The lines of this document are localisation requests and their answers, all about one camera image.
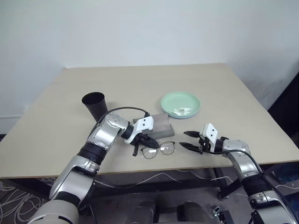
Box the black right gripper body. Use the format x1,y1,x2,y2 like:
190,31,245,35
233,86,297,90
197,135,212,155

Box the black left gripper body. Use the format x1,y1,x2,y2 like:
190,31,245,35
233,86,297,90
131,133,147,157

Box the thin black-rimmed glasses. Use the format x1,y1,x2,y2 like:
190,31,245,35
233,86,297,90
141,141,177,160

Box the grey glasses case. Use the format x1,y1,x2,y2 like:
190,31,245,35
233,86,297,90
132,112,175,140

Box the black cup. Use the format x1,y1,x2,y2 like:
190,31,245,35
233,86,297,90
81,91,109,122

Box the crumpled white paper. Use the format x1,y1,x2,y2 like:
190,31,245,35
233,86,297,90
170,107,191,116

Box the green plate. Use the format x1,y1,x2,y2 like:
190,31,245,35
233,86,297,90
160,91,202,119

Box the dark rounded shape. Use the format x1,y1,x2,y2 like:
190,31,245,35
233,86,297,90
177,201,212,224
133,200,157,224

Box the black metal clamp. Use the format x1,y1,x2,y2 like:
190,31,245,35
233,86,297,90
211,204,232,224

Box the clear bin with blue contents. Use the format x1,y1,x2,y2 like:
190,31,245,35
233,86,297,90
265,162,299,212

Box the black panel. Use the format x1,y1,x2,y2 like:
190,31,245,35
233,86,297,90
268,69,299,151

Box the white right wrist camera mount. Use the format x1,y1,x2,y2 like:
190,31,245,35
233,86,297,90
200,123,219,152

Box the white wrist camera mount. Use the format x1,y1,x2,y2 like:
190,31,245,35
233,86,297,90
200,123,219,152
124,116,154,145

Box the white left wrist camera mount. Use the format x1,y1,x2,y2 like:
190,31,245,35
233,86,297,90
124,116,154,145

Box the white cable under table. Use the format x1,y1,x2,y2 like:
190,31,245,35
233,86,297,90
93,169,236,189

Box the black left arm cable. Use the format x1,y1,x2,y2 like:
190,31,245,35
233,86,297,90
94,106,150,131

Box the black table frame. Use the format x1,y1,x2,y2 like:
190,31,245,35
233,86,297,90
0,163,244,224

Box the tangled white floor cables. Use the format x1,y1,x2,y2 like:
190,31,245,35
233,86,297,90
0,176,58,223

